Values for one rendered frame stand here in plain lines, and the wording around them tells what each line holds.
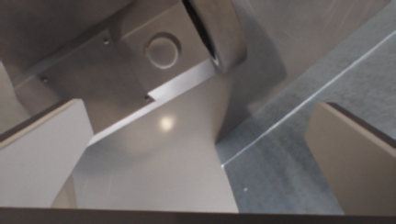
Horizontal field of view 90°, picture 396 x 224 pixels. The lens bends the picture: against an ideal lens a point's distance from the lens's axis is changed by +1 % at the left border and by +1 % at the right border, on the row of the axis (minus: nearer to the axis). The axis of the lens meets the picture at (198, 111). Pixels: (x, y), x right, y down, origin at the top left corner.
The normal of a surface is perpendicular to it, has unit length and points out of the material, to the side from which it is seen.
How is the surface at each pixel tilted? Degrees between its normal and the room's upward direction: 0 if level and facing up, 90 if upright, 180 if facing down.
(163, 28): 0
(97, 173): 0
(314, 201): 90
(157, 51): 0
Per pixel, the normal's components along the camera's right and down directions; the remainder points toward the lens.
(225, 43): 0.25, 0.69
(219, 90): 0.10, 0.39
